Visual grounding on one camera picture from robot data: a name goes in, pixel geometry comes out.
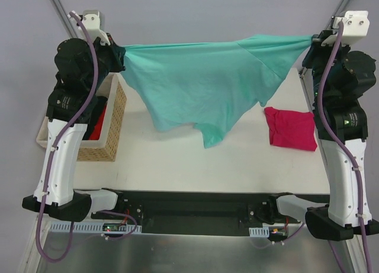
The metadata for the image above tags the slotted cable duct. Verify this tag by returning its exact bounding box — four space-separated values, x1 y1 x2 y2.
49 221 142 235
249 226 270 238

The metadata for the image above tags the folded pink t shirt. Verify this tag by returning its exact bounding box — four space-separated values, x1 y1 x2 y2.
264 107 317 152

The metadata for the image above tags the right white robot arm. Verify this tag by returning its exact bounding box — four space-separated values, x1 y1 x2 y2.
256 30 378 241

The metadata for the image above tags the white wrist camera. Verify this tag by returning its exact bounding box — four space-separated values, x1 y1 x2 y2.
319 11 370 47
70 10 110 46

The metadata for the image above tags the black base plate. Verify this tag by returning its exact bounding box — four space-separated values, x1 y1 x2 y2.
90 191 301 235

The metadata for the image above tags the aluminium rail frame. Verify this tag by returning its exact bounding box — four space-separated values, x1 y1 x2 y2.
303 202 356 228

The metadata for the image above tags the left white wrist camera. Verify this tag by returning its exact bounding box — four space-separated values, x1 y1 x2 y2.
70 10 110 46

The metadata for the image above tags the wicker laundry basket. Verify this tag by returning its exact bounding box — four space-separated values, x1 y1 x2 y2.
36 73 127 162

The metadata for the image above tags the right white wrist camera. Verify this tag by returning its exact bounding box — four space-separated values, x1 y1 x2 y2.
319 11 370 47

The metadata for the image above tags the teal t shirt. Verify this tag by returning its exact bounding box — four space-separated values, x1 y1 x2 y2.
122 34 311 148

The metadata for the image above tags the black t shirt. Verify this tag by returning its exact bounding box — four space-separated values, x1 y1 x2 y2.
83 96 108 140

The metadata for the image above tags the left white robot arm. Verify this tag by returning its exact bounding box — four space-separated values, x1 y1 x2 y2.
22 34 126 222

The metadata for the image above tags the red t shirt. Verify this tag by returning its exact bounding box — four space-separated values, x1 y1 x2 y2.
89 105 107 140

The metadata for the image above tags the left slotted cable duct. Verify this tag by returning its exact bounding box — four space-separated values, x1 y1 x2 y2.
49 221 142 235

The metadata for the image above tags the right slotted cable duct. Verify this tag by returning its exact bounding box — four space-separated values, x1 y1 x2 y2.
249 226 270 238

